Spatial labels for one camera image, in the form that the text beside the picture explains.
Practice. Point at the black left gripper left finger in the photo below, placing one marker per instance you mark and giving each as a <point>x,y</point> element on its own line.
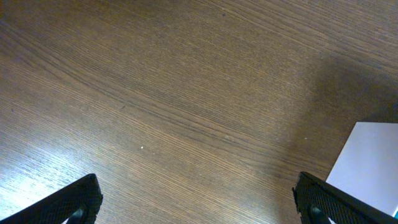
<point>79,203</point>

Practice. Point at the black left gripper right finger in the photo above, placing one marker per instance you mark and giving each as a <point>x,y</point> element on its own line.
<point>319,202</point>

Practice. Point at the white cardboard box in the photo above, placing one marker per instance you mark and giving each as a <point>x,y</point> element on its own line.
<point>367,166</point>

